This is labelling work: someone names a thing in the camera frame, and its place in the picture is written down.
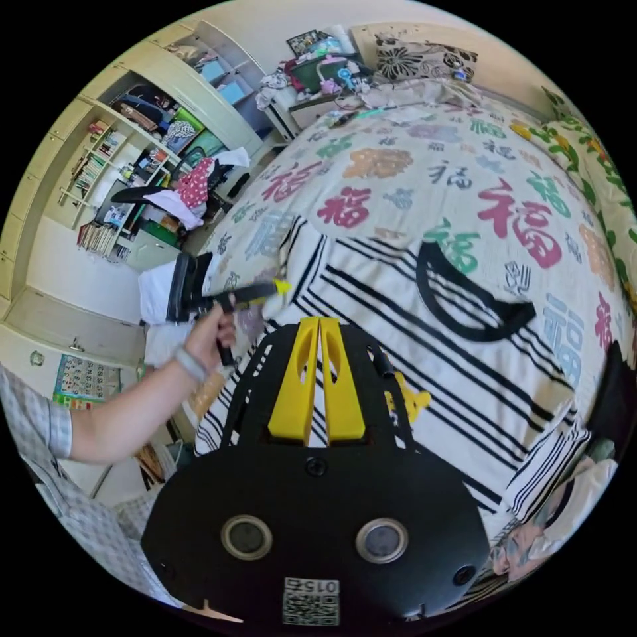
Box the cream wall shelf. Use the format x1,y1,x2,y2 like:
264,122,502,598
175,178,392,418
0,19,267,319

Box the green floral quilt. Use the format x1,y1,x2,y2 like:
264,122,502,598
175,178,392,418
511,87,637,312

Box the person's left forearm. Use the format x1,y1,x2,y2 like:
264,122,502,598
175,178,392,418
68,346,209,466

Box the black and white striped t-shirt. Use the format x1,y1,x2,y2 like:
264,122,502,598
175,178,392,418
192,216,594,530

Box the person's left hand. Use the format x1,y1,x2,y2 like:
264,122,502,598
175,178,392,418
182,300,238,370

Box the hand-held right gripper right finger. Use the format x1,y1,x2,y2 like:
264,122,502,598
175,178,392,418
320,317,367,447

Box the pillow with black flowers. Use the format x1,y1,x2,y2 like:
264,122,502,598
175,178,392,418
373,31,480,84

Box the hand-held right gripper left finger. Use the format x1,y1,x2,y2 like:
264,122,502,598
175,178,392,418
267,316,320,444

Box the white nightstand with clutter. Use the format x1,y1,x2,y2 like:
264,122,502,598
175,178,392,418
254,29,379,143

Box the bed with printed sheet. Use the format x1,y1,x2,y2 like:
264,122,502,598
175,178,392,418
201,22,637,429

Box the black office chair with clothes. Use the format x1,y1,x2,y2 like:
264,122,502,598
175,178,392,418
110,145,252,236

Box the pile of clothes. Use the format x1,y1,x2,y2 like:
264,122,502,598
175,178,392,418
490,340,637,598

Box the person's body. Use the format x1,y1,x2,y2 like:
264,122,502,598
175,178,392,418
0,364,186,610

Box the colourful wall calendar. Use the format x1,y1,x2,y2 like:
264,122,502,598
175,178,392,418
51,352,123,412

